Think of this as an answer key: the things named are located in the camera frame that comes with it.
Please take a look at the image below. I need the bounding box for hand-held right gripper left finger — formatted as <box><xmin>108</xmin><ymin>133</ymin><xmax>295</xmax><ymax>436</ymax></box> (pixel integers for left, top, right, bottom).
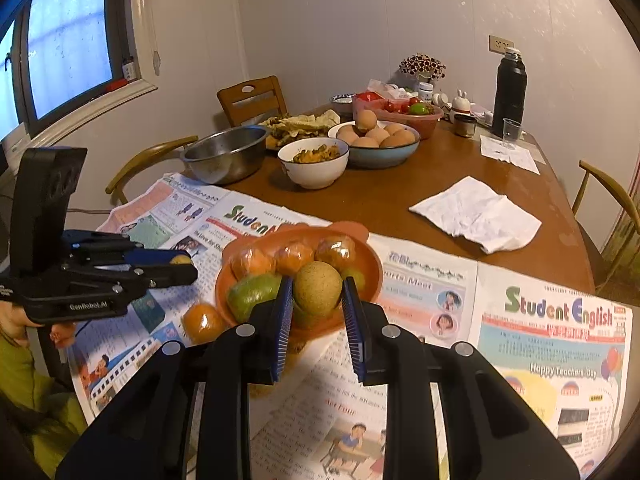
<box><xmin>55</xmin><ymin>275</ymin><xmax>296</xmax><ymax>480</ymax></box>

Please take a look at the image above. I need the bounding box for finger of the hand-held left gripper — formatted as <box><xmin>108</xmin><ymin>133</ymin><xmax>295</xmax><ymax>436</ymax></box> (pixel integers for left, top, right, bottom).
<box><xmin>132</xmin><ymin>263</ymin><xmax>199</xmax><ymax>289</ymax></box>
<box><xmin>62</xmin><ymin>229</ymin><xmax>195</xmax><ymax>267</ymax></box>

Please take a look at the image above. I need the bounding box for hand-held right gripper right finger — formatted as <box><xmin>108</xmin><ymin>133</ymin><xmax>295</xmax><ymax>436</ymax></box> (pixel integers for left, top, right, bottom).
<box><xmin>341</xmin><ymin>276</ymin><xmax>581</xmax><ymax>480</ymax></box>

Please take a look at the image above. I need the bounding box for green apple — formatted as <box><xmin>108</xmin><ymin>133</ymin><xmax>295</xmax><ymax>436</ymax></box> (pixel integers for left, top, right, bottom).
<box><xmin>227</xmin><ymin>274</ymin><xmax>283</xmax><ymax>323</ymax></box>

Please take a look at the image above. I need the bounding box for small brown round fruit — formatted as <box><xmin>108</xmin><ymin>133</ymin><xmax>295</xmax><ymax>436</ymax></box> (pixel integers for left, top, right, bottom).
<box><xmin>292</xmin><ymin>261</ymin><xmax>345</xmax><ymax>318</ymax></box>

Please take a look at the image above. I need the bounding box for orange bear-eared plate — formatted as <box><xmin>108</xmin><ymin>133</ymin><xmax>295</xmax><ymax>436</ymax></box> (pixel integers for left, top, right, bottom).
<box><xmin>214</xmin><ymin>220</ymin><xmax>385</xmax><ymax>337</ymax></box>

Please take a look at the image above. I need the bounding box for reddish fruit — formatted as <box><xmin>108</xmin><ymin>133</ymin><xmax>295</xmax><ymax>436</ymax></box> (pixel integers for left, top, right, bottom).
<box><xmin>315</xmin><ymin>236</ymin><xmax>357</xmax><ymax>273</ymax></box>

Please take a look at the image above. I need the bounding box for person's left hand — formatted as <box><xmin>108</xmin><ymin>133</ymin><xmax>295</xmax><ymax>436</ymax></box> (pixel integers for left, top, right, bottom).
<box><xmin>0</xmin><ymin>302</ymin><xmax>77</xmax><ymax>349</ymax></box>

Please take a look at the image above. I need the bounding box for illustrated newspaper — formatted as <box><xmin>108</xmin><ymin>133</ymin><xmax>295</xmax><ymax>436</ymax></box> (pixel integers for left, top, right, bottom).
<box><xmin>67</xmin><ymin>172</ymin><xmax>482</xmax><ymax>480</ymax></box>

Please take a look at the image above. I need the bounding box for steel bowl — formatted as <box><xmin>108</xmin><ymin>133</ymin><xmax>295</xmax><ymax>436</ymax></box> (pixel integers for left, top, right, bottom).
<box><xmin>179</xmin><ymin>125</ymin><xmax>271</xmax><ymax>185</ymax></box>

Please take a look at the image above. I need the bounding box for window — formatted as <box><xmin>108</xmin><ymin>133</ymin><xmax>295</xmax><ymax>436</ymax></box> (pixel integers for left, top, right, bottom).
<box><xmin>0</xmin><ymin>0</ymin><xmax>159</xmax><ymax>147</ymax></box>

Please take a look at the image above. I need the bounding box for white bowl of food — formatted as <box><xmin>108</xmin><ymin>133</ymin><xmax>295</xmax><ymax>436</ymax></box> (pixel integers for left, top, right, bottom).
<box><xmin>277</xmin><ymin>138</ymin><xmax>350</xmax><ymax>190</ymax></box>

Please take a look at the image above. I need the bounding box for crumpled white tissue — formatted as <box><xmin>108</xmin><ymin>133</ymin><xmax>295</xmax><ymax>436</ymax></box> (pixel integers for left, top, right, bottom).
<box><xmin>408</xmin><ymin>175</ymin><xmax>543</xmax><ymax>255</ymax></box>

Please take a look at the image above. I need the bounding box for green jacket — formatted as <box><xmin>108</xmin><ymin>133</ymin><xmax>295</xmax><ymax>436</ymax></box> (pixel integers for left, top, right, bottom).
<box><xmin>0</xmin><ymin>334</ymin><xmax>90</xmax><ymax>480</ymax></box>

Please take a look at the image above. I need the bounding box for wooden chair back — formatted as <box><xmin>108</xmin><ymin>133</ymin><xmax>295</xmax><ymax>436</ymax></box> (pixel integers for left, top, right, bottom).
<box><xmin>216</xmin><ymin>75</ymin><xmax>289</xmax><ymax>129</ymax></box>

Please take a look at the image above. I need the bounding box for newspaper with balloon print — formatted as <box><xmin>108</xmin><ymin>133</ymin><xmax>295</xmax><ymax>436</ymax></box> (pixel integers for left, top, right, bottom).
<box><xmin>470</xmin><ymin>262</ymin><xmax>634</xmax><ymax>472</ymax></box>

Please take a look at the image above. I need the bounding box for plate of flatbread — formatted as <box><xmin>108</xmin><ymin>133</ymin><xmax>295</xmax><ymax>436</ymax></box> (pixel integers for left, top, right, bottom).
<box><xmin>259</xmin><ymin>108</ymin><xmax>342</xmax><ymax>151</ymax></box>

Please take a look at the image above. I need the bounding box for pile of brown eggs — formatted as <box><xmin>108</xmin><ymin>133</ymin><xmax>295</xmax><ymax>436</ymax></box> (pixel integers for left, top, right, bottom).
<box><xmin>335</xmin><ymin>109</ymin><xmax>417</xmax><ymax>149</ymax></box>

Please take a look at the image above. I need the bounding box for pink basin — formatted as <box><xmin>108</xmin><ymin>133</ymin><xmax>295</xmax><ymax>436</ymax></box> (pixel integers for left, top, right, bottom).
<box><xmin>352</xmin><ymin>94</ymin><xmax>445</xmax><ymax>140</ymax></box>

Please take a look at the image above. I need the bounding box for blue patterned bowl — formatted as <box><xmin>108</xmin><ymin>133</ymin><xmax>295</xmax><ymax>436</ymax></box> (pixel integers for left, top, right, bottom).
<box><xmin>330</xmin><ymin>93</ymin><xmax>357</xmax><ymax>116</ymax></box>

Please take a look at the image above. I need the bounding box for white paper sheet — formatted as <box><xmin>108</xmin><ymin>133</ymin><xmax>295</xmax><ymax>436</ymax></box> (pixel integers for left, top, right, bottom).
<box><xmin>479</xmin><ymin>133</ymin><xmax>541</xmax><ymax>175</ymax></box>

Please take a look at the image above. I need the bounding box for red and white plastic bag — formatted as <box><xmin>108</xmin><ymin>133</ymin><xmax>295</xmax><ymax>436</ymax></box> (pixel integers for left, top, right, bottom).
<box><xmin>367</xmin><ymin>78</ymin><xmax>412</xmax><ymax>102</ymax></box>

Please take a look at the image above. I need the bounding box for white bunny figure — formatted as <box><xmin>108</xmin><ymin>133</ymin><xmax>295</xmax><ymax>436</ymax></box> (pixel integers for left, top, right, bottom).
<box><xmin>449</xmin><ymin>89</ymin><xmax>474</xmax><ymax>124</ymax></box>

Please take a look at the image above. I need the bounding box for clear plastic cup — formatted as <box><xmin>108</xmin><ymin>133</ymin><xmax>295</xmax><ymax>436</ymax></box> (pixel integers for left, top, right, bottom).
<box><xmin>502</xmin><ymin>118</ymin><xmax>524</xmax><ymax>150</ymax></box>

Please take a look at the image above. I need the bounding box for dried flower bouquet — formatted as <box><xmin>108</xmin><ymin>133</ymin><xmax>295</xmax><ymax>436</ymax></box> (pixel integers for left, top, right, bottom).
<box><xmin>398</xmin><ymin>53</ymin><xmax>446</xmax><ymax>81</ymax></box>

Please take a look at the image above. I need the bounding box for black thermos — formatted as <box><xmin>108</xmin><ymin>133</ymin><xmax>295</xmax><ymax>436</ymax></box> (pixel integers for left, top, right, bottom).
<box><xmin>492</xmin><ymin>46</ymin><xmax>529</xmax><ymax>139</ymax></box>

